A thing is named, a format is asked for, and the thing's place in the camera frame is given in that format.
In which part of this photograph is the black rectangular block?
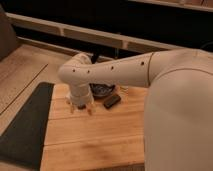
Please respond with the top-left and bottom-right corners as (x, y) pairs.
(103, 94), (121, 109)

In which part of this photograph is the long wooden rail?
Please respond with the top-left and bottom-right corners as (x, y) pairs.
(6, 13), (182, 53)

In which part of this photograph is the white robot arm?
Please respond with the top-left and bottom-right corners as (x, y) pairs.
(58, 49), (213, 171)

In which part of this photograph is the dark ceramic bowl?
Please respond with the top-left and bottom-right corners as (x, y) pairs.
(90, 84), (115, 98)

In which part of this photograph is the wooden table board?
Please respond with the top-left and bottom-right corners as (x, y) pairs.
(40, 84), (147, 171)

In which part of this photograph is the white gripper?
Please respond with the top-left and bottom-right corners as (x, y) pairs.
(66, 93), (94, 115)

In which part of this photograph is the black floor mat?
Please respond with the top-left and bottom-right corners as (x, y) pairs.
(0, 82), (54, 170)

